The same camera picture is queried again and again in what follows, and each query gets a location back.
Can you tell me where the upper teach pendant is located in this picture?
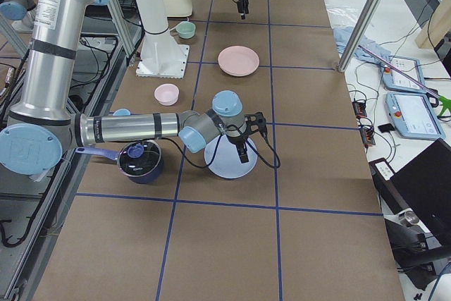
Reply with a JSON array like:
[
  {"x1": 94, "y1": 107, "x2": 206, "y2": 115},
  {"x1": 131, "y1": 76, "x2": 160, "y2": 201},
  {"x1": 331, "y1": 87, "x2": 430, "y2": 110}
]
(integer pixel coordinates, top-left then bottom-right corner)
[{"x1": 378, "y1": 54, "x2": 426, "y2": 92}]

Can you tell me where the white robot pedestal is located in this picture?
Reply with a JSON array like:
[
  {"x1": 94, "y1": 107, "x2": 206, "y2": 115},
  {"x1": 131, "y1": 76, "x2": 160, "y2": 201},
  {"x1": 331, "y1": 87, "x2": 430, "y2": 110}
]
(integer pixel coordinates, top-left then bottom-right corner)
[{"x1": 136, "y1": 0, "x2": 190, "y2": 78}]

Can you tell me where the glass pot lid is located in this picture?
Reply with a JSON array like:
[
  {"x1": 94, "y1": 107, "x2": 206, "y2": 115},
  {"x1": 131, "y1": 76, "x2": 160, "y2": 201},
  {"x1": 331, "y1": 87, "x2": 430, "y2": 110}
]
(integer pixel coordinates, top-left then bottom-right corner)
[{"x1": 118, "y1": 140, "x2": 163, "y2": 178}]

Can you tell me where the green grabber stick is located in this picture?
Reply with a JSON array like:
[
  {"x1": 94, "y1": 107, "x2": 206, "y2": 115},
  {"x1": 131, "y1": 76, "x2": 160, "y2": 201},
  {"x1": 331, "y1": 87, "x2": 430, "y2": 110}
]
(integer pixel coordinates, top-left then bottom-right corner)
[{"x1": 358, "y1": 44, "x2": 451, "y2": 116}]

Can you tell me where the aluminium frame post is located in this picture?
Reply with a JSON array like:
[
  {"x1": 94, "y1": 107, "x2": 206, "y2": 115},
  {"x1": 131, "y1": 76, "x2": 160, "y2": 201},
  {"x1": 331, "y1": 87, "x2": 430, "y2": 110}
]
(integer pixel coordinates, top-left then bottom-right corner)
[{"x1": 337, "y1": 0, "x2": 381, "y2": 73}]

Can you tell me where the metal cup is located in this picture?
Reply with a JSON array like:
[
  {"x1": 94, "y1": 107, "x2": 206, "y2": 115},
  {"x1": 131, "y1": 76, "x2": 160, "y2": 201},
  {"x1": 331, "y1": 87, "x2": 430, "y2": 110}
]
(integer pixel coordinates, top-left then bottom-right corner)
[{"x1": 398, "y1": 210, "x2": 419, "y2": 228}]

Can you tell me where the pink bowl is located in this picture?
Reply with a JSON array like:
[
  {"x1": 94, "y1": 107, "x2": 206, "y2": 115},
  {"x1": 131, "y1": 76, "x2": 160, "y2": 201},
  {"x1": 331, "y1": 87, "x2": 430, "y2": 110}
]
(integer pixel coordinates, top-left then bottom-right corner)
[{"x1": 154, "y1": 83, "x2": 180, "y2": 106}]

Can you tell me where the black laptop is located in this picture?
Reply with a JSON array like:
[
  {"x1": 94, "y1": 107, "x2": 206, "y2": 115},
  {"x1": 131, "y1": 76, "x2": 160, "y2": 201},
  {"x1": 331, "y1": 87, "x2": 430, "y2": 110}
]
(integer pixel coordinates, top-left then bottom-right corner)
[{"x1": 391, "y1": 139, "x2": 450, "y2": 245}]

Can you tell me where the black box with label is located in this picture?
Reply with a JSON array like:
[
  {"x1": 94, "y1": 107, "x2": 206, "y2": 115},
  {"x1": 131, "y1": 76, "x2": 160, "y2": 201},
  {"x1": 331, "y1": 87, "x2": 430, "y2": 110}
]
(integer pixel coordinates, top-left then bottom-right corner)
[{"x1": 369, "y1": 158, "x2": 409, "y2": 214}]

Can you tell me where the blue plate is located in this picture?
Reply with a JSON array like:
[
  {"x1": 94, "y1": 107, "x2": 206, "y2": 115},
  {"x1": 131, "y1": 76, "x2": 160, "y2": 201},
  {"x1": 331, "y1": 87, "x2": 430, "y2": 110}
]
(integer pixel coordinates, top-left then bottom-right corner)
[{"x1": 204, "y1": 137, "x2": 258, "y2": 179}]

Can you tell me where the green cup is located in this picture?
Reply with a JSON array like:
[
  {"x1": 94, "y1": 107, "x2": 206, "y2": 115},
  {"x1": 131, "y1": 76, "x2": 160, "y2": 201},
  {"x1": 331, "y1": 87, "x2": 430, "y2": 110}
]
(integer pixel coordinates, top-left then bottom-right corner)
[{"x1": 170, "y1": 21, "x2": 196, "y2": 39}]

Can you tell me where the dark blue pot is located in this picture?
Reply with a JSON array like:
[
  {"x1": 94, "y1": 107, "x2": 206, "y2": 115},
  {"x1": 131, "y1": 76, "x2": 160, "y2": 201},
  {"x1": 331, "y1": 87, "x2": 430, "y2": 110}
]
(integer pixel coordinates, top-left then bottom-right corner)
[{"x1": 75, "y1": 140, "x2": 164, "y2": 184}]

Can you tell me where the pink plate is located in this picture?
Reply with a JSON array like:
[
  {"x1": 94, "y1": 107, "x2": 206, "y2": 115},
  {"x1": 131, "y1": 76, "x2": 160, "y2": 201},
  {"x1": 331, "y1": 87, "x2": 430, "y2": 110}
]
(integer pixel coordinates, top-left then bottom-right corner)
[{"x1": 218, "y1": 46, "x2": 259, "y2": 77}]

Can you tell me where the lower teach pendant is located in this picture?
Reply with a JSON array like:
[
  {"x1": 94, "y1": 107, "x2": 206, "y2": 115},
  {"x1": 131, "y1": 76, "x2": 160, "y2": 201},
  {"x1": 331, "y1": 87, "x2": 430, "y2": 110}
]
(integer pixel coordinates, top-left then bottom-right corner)
[{"x1": 385, "y1": 92, "x2": 446, "y2": 140}]

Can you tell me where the teach pendant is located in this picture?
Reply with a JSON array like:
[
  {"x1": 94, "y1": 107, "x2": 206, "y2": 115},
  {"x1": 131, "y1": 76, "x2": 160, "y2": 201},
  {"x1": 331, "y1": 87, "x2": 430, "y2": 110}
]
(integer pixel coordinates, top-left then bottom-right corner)
[
  {"x1": 378, "y1": 54, "x2": 426, "y2": 92},
  {"x1": 385, "y1": 92, "x2": 446, "y2": 140}
]

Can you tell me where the blue cloth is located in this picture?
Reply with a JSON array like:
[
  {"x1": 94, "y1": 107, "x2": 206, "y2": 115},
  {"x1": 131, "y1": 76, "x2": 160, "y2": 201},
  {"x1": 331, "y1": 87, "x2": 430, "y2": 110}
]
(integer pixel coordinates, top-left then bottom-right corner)
[{"x1": 333, "y1": 26, "x2": 390, "y2": 64}]

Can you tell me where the light blue cup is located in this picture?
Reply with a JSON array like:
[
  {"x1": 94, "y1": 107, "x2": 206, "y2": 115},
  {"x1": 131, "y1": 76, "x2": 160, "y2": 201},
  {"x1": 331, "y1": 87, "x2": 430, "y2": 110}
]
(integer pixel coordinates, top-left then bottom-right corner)
[{"x1": 113, "y1": 109, "x2": 131, "y2": 116}]

